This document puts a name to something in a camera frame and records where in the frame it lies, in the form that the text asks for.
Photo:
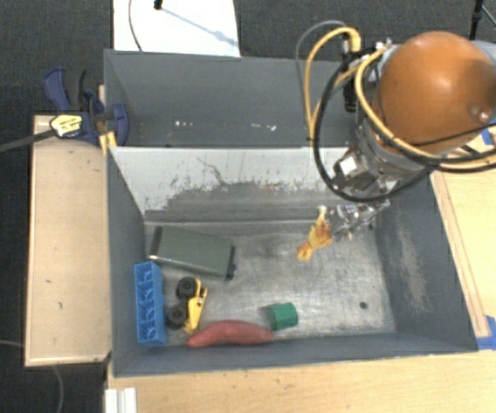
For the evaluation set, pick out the yellow and orange toy animal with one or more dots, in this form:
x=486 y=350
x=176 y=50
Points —
x=317 y=236

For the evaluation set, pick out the grey metal bin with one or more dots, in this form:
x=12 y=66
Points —
x=317 y=282

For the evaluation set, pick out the small green box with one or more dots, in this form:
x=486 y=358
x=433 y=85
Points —
x=283 y=316

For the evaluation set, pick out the dark green flat block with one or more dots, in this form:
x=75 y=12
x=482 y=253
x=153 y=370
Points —
x=194 y=252

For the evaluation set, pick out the red-brown sweet potato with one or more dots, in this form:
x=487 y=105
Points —
x=231 y=334

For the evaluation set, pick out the yellow toy truck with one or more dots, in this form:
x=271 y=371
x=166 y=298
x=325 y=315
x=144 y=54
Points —
x=195 y=308

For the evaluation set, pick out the blue plastic toy brick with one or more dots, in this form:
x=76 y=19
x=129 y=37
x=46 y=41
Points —
x=150 y=303

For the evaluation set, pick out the pale wood board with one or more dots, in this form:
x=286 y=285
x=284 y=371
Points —
x=69 y=248

